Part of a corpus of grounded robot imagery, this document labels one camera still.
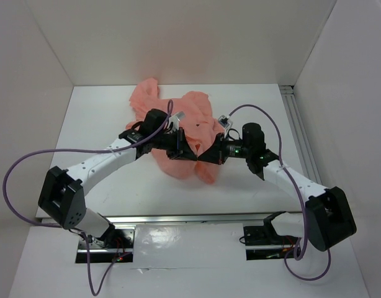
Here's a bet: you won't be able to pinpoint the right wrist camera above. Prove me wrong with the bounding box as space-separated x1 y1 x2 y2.
218 115 233 130

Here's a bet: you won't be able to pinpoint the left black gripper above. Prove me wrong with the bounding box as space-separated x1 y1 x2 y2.
151 126 196 160

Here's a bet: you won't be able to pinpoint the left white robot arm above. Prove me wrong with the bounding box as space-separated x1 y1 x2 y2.
38 109 197 248

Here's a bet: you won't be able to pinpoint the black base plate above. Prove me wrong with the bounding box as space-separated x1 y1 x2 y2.
75 226 135 264
239 226 298 261

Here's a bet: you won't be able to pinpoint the right side aluminium rails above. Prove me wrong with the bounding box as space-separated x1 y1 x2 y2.
279 86 323 184

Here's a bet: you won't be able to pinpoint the front aluminium rail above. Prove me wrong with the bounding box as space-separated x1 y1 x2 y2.
35 212 274 226

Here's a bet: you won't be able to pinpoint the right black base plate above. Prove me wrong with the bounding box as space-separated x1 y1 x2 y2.
239 226 298 261

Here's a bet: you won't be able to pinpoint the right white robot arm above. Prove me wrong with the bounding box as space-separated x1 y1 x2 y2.
198 123 357 251

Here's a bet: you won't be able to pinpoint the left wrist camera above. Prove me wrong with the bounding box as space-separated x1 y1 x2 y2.
173 111 186 121

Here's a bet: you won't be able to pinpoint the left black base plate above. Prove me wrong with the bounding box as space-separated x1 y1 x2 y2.
75 226 135 264

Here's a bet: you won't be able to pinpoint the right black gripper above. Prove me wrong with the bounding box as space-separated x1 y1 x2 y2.
198 132 251 165

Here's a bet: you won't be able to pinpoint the pink zip-up jacket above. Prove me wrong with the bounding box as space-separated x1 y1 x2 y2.
125 78 223 184

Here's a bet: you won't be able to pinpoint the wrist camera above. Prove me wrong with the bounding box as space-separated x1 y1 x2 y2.
218 115 233 130
173 111 186 121

